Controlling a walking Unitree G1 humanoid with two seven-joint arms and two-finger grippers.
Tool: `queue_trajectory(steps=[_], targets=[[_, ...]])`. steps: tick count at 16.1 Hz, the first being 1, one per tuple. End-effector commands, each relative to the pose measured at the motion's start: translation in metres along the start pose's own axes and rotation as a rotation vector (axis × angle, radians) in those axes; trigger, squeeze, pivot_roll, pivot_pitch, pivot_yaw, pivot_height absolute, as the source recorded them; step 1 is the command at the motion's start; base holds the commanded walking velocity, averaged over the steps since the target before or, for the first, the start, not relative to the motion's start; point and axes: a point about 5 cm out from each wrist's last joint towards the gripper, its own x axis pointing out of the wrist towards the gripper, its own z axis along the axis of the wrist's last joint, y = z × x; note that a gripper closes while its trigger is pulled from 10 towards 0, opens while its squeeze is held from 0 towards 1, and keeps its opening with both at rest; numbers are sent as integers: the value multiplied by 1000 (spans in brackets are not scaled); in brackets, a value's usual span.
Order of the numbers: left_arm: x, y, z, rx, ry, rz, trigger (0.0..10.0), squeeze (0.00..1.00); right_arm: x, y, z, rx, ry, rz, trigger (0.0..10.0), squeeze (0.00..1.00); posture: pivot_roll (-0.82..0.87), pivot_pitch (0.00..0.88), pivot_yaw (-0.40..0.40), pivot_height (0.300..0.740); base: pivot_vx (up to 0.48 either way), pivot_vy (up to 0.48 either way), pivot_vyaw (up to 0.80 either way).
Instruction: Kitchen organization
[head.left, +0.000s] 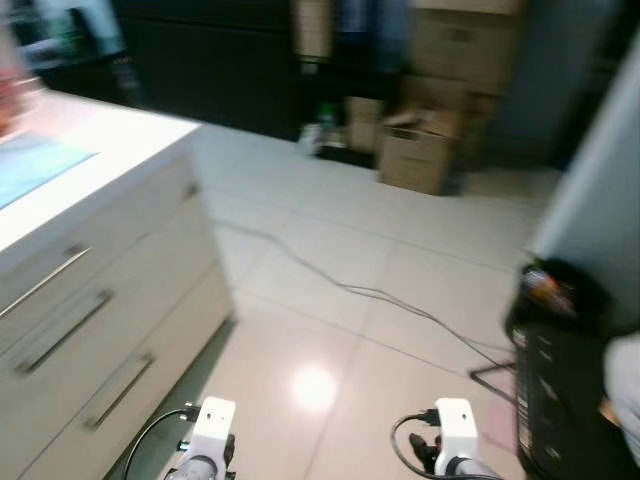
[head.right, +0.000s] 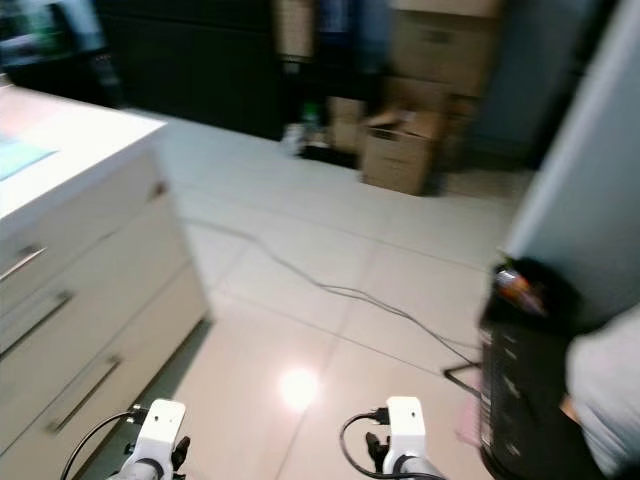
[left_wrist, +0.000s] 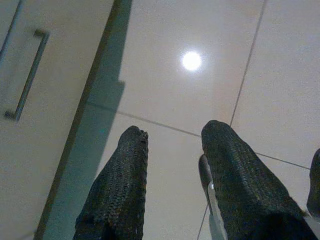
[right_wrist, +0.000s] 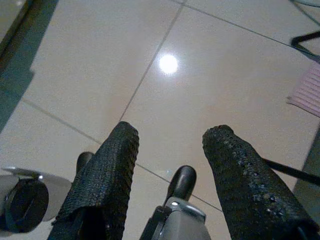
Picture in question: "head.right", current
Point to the white kitchen island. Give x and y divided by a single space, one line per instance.
100 260

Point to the light blue mat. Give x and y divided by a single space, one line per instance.
22 157

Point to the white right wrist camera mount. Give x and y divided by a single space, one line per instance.
406 425

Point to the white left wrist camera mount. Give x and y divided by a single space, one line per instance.
163 425

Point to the large closed cardboard box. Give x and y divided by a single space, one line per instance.
445 50

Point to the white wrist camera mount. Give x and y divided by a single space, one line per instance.
163 425
406 425

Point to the grey refrigerator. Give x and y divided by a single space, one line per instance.
590 170

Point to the small open cardboard box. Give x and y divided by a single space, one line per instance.
400 155

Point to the person in grey clothing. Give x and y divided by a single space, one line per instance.
610 390

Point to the black cabinet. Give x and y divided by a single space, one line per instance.
190 60

